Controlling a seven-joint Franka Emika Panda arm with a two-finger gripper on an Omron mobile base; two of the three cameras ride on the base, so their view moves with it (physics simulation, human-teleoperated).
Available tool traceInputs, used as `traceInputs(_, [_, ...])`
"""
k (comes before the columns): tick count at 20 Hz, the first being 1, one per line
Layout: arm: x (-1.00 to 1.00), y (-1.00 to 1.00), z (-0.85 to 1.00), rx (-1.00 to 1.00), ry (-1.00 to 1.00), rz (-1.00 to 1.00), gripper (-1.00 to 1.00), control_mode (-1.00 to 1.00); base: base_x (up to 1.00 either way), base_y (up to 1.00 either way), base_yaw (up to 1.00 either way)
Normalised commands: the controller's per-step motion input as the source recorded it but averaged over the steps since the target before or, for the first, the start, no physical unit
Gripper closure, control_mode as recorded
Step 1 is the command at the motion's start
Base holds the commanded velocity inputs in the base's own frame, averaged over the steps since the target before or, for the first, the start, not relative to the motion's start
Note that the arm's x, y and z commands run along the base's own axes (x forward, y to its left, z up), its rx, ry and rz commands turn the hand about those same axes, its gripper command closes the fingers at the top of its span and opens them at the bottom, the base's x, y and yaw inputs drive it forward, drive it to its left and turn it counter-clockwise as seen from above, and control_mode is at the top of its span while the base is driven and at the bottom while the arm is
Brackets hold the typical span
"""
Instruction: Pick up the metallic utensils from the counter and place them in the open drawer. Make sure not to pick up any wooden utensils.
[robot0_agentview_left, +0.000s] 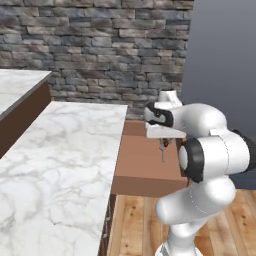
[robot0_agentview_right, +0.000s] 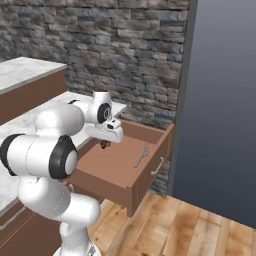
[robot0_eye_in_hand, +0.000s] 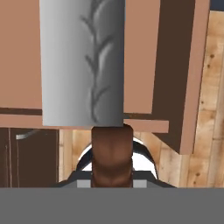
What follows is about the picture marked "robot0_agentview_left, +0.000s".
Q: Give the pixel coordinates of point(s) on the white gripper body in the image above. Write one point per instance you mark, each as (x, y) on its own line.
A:
(163, 131)

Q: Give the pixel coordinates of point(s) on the brown raised counter cabinet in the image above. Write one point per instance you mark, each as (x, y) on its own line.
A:
(23, 110)

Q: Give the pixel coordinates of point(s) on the open brown wooden drawer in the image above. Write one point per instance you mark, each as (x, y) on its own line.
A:
(146, 163)

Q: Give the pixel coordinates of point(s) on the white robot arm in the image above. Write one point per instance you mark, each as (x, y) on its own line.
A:
(206, 156)

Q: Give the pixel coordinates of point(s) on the brown counter cabinet front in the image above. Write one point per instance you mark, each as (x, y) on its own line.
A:
(107, 226)

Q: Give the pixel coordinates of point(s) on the metallic utensil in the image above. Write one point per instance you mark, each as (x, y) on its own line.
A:
(163, 154)

